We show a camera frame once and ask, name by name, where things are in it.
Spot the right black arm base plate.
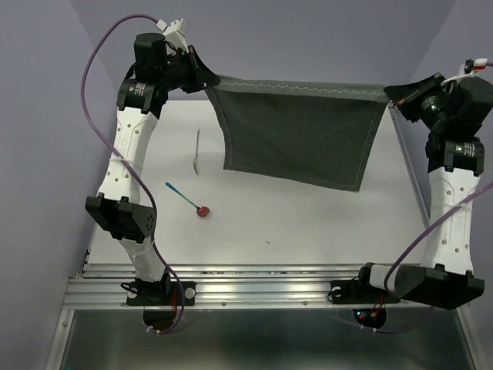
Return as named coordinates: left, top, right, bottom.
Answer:
left=327, top=278, right=401, bottom=304

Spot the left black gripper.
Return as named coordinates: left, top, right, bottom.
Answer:
left=156, top=44, right=218, bottom=93

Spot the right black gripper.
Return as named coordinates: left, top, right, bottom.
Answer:
left=388, top=72, right=455, bottom=133

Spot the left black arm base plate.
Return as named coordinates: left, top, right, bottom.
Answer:
left=122, top=281, right=196, bottom=307

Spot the aluminium front rail frame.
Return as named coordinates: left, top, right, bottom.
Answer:
left=46, top=263, right=489, bottom=369

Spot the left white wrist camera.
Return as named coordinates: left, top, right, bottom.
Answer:
left=156, top=18, right=189, bottom=52

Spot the purple cable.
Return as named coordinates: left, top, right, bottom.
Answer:
left=334, top=69, right=493, bottom=335
left=82, top=13, right=185, bottom=336

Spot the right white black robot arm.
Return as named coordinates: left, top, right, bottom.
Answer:
left=354, top=72, right=492, bottom=310

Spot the aluminium right side rail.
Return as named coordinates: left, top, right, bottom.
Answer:
left=387, top=103, right=429, bottom=227

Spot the dark grey cloth napkin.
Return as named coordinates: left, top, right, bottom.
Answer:
left=206, top=76, right=388, bottom=192

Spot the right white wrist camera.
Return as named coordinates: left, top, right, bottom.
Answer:
left=458, top=58, right=492, bottom=77

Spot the iridescent rainbow spoon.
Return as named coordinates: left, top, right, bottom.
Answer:
left=166, top=182, right=210, bottom=217

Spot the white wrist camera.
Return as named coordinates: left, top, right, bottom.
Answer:
left=156, top=18, right=189, bottom=52
left=458, top=58, right=492, bottom=77

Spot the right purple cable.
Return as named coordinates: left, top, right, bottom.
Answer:
left=334, top=69, right=493, bottom=335

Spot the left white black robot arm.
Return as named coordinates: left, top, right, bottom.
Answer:
left=86, top=31, right=220, bottom=304

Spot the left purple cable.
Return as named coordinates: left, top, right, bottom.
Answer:
left=82, top=13, right=185, bottom=336

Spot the silver metal fork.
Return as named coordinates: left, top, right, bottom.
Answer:
left=193, top=129, right=200, bottom=176

